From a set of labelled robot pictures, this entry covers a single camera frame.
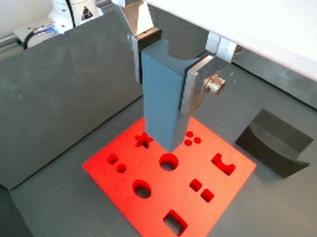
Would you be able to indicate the blue-grey arch block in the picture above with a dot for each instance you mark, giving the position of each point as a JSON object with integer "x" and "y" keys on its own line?
{"x": 163, "y": 73}

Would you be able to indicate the dark grey foam panel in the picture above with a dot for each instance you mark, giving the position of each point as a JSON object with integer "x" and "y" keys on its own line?
{"x": 60, "y": 89}

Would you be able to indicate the red shape-sorting board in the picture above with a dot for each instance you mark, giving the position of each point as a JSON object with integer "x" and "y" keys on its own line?
{"x": 171, "y": 193}

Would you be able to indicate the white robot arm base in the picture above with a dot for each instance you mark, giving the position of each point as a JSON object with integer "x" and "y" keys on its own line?
{"x": 68, "y": 14}

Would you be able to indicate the black curved holder block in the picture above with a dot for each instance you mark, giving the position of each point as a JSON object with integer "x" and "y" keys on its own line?
{"x": 274, "y": 143}

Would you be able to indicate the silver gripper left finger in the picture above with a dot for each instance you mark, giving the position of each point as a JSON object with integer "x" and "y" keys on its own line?
{"x": 139, "y": 42}

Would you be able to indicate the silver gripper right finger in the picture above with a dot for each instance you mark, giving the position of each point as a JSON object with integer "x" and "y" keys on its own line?
{"x": 202, "y": 76}

